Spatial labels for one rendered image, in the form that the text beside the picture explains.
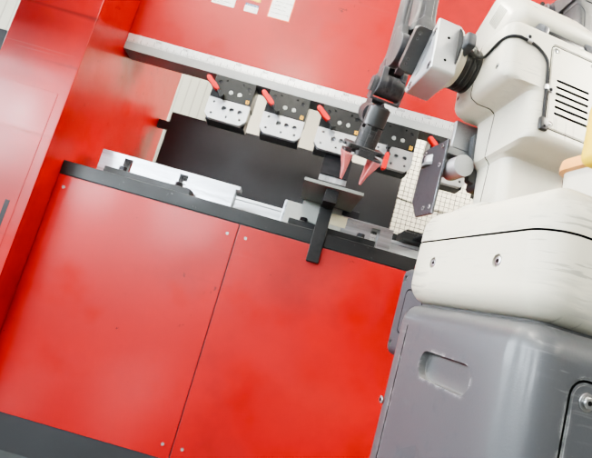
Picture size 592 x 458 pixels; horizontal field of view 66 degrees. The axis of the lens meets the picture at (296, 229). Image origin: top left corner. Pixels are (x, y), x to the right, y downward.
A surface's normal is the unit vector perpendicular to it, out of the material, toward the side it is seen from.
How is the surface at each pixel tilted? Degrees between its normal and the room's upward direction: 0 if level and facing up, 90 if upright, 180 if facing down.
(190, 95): 90
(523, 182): 82
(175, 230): 90
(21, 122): 90
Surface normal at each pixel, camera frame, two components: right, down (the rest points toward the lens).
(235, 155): 0.03, -0.14
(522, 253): -0.94, -0.29
